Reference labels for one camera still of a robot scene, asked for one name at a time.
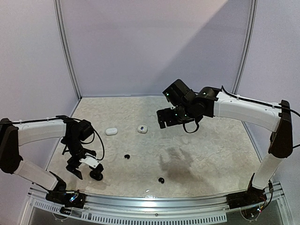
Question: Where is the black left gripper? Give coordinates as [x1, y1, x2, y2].
[64, 137, 96, 180]

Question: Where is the black oval charging case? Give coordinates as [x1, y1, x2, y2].
[90, 171, 103, 181]

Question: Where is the beige charging case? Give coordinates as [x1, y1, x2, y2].
[137, 125, 148, 134]

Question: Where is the white earbud charging case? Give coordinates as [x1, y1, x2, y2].
[105, 127, 118, 136]

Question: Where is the black earbud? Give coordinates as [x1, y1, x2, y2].
[158, 178, 165, 184]

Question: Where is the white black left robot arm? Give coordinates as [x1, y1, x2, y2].
[0, 115, 104, 203]

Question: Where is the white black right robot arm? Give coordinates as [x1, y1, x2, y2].
[157, 79, 293, 204]

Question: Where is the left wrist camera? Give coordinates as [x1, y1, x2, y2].
[79, 155, 100, 169]

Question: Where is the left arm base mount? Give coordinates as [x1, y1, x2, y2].
[45, 186, 87, 209]

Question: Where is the aluminium front rail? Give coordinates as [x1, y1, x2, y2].
[21, 183, 293, 225]

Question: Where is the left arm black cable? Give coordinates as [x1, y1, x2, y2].
[9, 117, 105, 162]

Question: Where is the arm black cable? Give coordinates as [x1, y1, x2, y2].
[9, 117, 105, 162]
[182, 85, 300, 150]

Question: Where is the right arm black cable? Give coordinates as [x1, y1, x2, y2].
[182, 85, 300, 150]

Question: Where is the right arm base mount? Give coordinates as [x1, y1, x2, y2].
[226, 180, 274, 210]

